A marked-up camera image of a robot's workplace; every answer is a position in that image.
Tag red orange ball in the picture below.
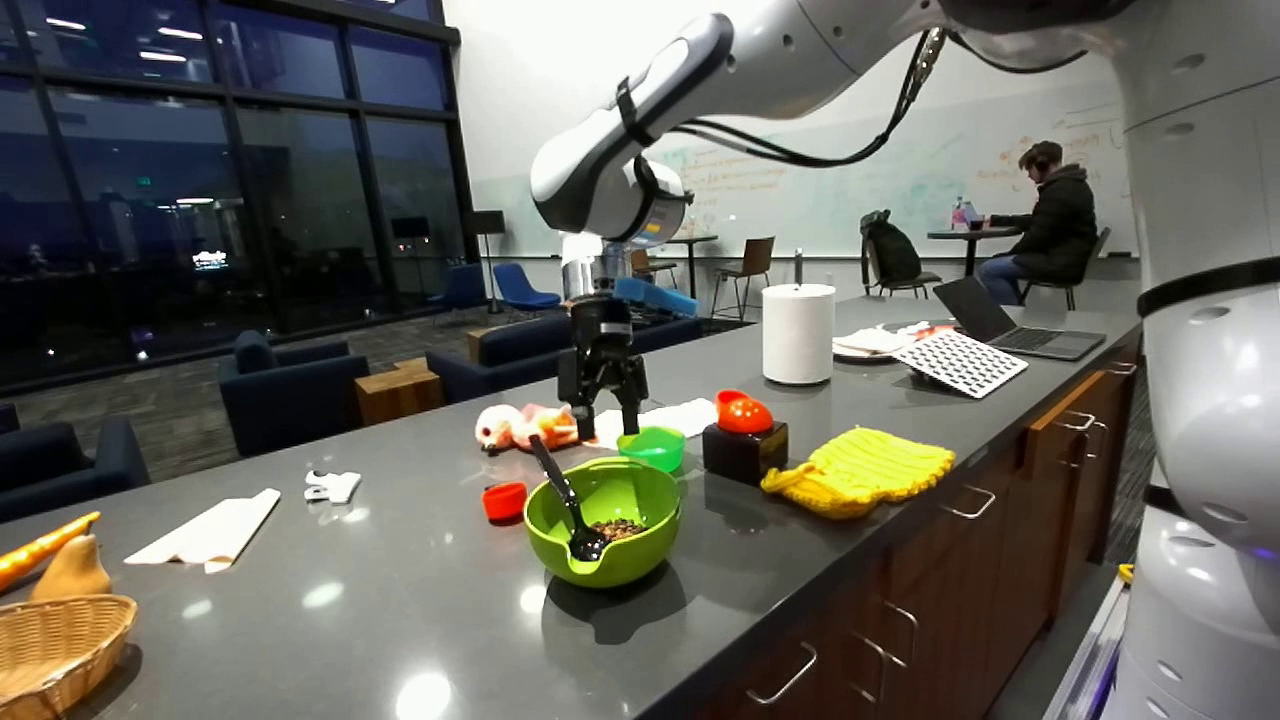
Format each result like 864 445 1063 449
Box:
717 391 781 441

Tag black backpack on chair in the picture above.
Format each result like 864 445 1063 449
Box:
859 207 944 299

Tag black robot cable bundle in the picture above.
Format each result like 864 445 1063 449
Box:
672 23 1094 173

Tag brown wooden chair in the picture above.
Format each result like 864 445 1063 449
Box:
711 235 781 321
622 241 680 288

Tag brown food bits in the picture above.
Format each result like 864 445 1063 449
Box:
586 515 652 551

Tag dark blue couch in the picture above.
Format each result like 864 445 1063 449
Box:
0 403 154 528
428 274 699 403

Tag bright blue chair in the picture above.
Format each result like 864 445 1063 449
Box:
493 259 563 315

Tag white paper towel roll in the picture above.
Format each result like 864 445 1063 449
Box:
759 280 842 391

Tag brown wooden counter cabinet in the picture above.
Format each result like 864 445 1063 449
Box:
637 315 1151 720

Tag seated person in black jacket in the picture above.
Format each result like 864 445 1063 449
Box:
977 141 1102 311

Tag dark round cafe table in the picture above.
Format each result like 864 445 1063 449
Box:
660 233 726 321

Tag yellow knitted cloth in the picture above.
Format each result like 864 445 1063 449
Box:
756 425 959 523

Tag green mixing bowl with spout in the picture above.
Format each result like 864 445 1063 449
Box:
522 456 690 592

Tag wooden cube side table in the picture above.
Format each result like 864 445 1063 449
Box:
353 357 447 429

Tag large white paper sheet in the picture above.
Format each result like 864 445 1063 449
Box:
593 396 722 452

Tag small red plastic cup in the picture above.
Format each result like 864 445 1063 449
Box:
479 479 533 528

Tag wicker basket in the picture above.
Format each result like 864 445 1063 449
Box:
0 592 142 720

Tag dark study table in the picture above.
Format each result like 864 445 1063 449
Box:
928 225 1025 280

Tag white plate stack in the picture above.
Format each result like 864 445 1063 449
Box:
833 321 932 370

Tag dark wooden block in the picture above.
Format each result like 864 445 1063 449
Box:
699 422 791 490

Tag dark grey laptop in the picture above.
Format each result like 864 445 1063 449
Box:
928 274 1108 370

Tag blue toy object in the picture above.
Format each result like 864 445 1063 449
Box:
613 277 699 321

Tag dark blue armchair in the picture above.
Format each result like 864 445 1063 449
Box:
216 333 371 461

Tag small green plastic bowl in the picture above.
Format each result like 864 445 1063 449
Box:
613 425 692 479

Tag tan toy gourd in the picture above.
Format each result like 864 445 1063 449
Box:
28 533 119 609

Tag black monitor on stand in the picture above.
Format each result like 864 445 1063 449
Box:
474 207 513 311

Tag white keyboard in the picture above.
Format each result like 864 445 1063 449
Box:
894 327 1031 403

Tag white orange plush toy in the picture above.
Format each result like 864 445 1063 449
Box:
474 401 593 461

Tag folded white paper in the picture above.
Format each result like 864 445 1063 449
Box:
119 485 287 578

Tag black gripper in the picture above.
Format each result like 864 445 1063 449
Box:
557 293 658 449

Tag crumpled white wrapper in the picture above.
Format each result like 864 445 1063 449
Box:
299 467 365 509

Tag dark glass window wall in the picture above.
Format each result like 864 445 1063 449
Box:
0 0 479 396

